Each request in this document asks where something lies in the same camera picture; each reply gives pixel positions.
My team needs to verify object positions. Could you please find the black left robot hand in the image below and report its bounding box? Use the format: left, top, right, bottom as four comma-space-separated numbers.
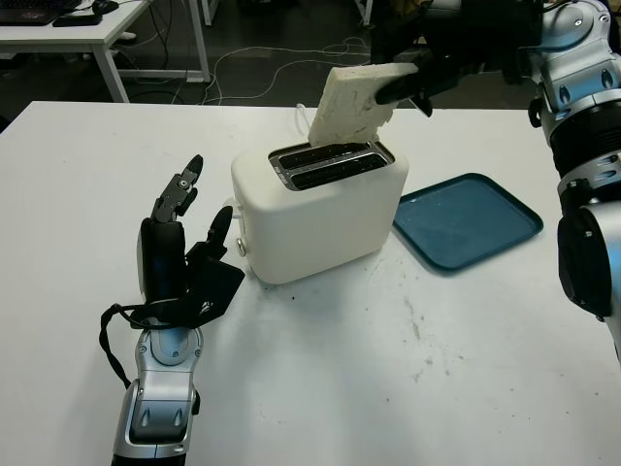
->
137, 154, 235, 315

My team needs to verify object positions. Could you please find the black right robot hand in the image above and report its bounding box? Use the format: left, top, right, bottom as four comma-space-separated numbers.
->
371, 0, 542, 117

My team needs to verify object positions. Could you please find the white bread slice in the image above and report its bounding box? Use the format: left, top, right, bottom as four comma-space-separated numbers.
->
309, 62, 419, 147

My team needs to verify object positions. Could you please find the white two-slot toaster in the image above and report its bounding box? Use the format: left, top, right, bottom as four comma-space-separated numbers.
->
230, 140, 410, 285

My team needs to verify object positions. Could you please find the teal plastic tray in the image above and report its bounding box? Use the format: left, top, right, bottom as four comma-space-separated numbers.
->
391, 172, 544, 278

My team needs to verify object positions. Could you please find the white office desk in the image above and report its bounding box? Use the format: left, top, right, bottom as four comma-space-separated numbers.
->
0, 0, 212, 103

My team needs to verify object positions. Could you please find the flat black desk device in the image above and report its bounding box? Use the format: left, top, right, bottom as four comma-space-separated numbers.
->
52, 14, 104, 28

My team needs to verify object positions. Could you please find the black laptop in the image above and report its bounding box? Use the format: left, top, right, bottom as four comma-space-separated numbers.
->
0, 0, 82, 26

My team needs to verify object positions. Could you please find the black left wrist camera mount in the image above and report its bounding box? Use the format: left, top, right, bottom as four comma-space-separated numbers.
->
130, 256, 245, 331

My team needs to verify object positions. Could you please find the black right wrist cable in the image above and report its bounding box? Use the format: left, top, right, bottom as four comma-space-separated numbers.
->
527, 84, 552, 130

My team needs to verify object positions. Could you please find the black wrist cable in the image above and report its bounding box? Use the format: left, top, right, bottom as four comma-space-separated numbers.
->
527, 84, 552, 130
99, 303, 147, 389

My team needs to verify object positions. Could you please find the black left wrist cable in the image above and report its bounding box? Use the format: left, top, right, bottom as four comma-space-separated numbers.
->
99, 303, 147, 389

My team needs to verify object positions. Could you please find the white toaster power cord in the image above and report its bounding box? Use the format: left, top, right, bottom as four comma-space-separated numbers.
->
293, 103, 312, 145

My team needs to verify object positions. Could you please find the white floor cable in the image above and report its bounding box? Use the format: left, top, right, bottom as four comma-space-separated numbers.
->
208, 33, 376, 106

